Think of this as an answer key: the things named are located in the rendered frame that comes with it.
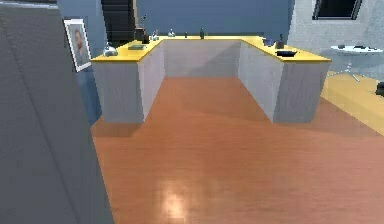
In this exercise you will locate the black box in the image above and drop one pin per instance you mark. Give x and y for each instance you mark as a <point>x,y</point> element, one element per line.
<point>380,89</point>

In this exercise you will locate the black coffee machine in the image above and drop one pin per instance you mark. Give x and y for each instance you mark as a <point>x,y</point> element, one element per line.
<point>142,33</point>

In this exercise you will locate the dark window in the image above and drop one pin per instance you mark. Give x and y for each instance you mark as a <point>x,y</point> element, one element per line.
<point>336,8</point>

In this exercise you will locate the blue mug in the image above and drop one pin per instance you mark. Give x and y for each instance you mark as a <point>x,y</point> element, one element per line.
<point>268,42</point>

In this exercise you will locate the clear glass bottle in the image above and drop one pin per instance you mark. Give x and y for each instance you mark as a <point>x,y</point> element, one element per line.
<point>155,35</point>

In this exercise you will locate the white framed portrait picture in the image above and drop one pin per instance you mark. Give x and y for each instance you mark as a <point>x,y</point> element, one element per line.
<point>78,43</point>

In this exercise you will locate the dark green bottle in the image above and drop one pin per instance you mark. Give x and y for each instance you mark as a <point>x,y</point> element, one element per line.
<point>202,33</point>

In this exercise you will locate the green book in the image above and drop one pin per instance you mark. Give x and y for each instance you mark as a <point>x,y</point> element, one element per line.
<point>137,47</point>

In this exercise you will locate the white round table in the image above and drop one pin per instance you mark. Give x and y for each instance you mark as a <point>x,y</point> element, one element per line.
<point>355,50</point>

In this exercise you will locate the clear glass flask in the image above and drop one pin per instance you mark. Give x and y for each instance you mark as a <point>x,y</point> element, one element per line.
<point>171,33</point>

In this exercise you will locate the black soap dispenser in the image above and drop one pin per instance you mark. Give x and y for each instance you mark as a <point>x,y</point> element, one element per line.
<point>280,43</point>

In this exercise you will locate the grey yellow-topped kitchen counter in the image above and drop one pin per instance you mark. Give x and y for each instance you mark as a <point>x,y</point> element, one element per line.
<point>213,60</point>

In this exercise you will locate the glass kettle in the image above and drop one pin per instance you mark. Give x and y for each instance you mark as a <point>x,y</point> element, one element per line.
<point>110,50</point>

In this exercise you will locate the black fridge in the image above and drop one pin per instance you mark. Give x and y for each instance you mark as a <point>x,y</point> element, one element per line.
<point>118,20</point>

